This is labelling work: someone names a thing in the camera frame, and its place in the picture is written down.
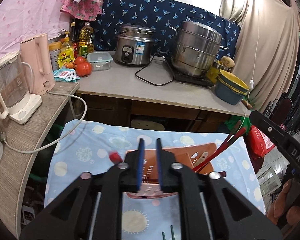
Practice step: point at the dark red chopstick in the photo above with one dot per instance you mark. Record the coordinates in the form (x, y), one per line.
(236, 127)

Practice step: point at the pink electric kettle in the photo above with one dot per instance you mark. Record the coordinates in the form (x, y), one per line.
(37, 62)

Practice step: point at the tan scrub sponge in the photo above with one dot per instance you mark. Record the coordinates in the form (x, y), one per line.
(226, 61)

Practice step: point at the red tomato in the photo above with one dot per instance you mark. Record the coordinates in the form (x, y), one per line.
(83, 69)
(79, 60)

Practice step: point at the yellow tin can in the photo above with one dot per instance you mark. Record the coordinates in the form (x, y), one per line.
(54, 55)

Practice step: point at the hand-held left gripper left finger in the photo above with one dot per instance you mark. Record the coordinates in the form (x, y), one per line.
(141, 165)

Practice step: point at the wooden rolling pin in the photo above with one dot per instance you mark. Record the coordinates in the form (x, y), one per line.
(247, 104)

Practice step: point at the person's right hand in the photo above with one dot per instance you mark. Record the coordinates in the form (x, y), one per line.
(294, 212)

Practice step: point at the steel steamer pot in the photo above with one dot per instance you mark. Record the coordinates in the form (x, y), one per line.
(197, 47)

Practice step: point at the glass electric kettle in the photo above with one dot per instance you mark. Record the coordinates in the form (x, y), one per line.
(10, 80)

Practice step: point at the beige flat board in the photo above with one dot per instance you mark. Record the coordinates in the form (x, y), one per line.
(147, 125)

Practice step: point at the dark metal chair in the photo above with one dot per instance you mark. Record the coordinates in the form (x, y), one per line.
(286, 107)

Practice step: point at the dark sauce bottle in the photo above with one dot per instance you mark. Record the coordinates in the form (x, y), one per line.
(73, 37)

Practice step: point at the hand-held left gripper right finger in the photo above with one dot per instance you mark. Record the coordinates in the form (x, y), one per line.
(160, 165)

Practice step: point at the beige curtain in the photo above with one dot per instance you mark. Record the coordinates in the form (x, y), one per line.
(269, 42)

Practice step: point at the blue planet print tablecloth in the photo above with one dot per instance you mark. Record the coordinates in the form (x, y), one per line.
(90, 155)

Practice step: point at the green plastic bag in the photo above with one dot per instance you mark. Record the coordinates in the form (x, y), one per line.
(233, 126)

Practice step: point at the blue snack packet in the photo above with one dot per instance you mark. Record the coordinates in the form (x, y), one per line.
(65, 75)

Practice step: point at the clear food container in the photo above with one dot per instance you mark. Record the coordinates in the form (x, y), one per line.
(99, 61)

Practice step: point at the yellow seasoning packet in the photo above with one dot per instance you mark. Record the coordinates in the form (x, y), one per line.
(67, 53)

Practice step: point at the grey top kitchen counter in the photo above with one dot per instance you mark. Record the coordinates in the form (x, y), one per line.
(130, 85)

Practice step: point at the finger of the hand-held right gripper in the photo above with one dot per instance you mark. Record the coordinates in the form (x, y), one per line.
(269, 127)

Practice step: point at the yellow-lined teal bowl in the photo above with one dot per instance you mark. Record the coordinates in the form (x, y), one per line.
(233, 78)

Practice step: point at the black induction cooktop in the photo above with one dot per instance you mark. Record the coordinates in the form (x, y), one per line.
(189, 78)

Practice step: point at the yellow cooking oil bottle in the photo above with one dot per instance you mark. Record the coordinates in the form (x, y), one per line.
(86, 40)

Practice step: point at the navy leaf print cloth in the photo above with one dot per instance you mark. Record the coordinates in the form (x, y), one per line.
(164, 10)

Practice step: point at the steel rice cooker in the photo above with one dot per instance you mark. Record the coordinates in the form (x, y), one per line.
(132, 47)

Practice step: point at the red plastic bag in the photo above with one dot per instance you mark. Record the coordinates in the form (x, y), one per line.
(259, 142)

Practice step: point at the wood grain side shelf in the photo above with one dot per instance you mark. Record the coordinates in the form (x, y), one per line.
(22, 135)

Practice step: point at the pink perforated utensil basket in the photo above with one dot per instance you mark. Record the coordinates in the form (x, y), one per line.
(184, 155)

